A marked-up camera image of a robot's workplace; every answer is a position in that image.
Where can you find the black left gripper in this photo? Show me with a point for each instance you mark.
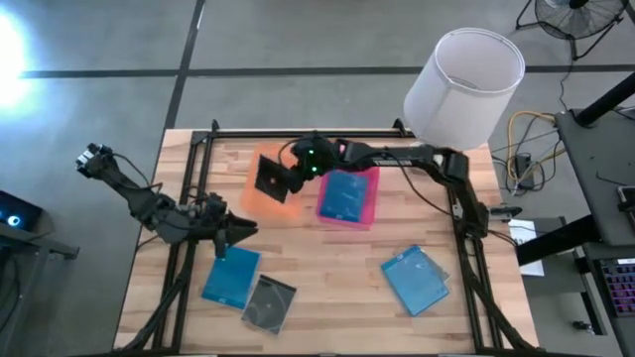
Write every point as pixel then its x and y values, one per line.
pixel 211 228

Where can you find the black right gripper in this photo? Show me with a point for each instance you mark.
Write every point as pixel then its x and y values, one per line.
pixel 322 163

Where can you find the blue plastic disc case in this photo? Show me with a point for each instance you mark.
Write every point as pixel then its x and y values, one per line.
pixel 230 277
pixel 344 196
pixel 414 282

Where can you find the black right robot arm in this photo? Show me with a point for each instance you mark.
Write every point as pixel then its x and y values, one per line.
pixel 446 166

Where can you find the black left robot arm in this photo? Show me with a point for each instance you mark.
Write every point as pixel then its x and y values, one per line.
pixel 144 203

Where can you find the translucent orange plastic bin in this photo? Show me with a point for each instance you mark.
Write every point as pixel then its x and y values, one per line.
pixel 260 210

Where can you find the translucent pink plastic bin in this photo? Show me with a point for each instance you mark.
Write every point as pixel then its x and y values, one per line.
pixel 373 198

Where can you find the white shade silver table lamp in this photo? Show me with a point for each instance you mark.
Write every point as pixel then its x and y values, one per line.
pixel 461 89

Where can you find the grey metal stand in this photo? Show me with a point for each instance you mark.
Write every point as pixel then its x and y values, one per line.
pixel 39 243

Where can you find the black device with blue light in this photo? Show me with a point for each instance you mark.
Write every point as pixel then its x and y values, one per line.
pixel 17 210

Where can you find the black power strip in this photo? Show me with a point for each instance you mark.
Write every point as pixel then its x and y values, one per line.
pixel 523 171

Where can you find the white paper sheet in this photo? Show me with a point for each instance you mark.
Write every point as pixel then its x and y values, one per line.
pixel 526 233

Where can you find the black support beam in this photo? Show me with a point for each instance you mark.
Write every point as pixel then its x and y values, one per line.
pixel 555 240

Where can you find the grey side desk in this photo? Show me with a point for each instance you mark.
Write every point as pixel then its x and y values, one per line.
pixel 595 178

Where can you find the black diagonal pole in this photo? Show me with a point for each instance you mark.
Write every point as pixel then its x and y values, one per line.
pixel 607 101

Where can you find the black floor fan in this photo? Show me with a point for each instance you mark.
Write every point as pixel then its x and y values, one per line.
pixel 575 17

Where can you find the keyboard with pink backlight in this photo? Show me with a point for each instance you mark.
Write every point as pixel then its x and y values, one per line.
pixel 620 287

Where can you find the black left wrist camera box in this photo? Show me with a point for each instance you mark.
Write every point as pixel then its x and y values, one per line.
pixel 216 201

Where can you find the black aluminium table frame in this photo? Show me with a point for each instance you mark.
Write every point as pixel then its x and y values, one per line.
pixel 307 134

